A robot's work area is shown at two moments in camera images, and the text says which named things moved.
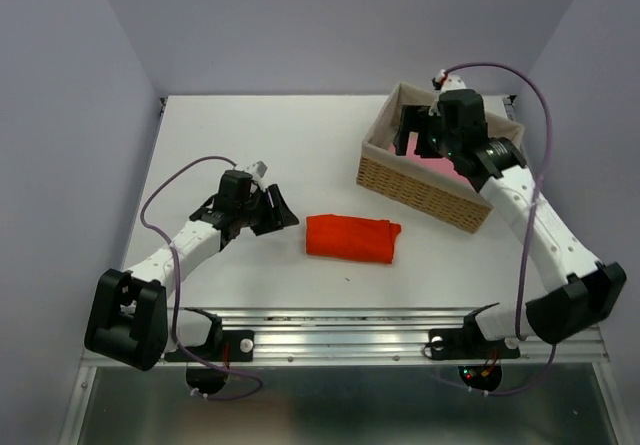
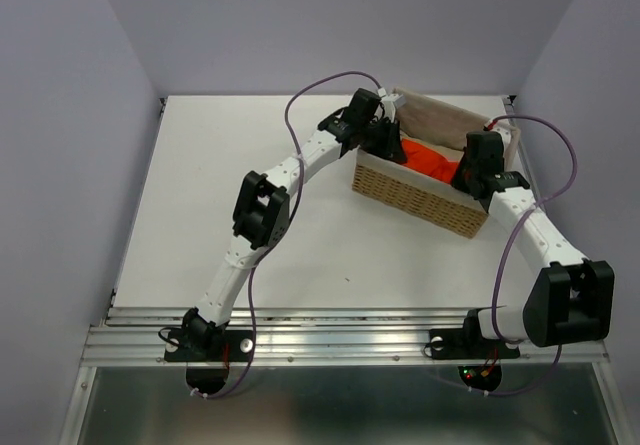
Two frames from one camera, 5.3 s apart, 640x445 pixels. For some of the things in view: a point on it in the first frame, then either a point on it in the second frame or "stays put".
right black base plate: [469, 344] stays put
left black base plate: [229, 346] stays put
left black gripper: [280, 215] → [390, 149]
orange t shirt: [350, 237] → [429, 161]
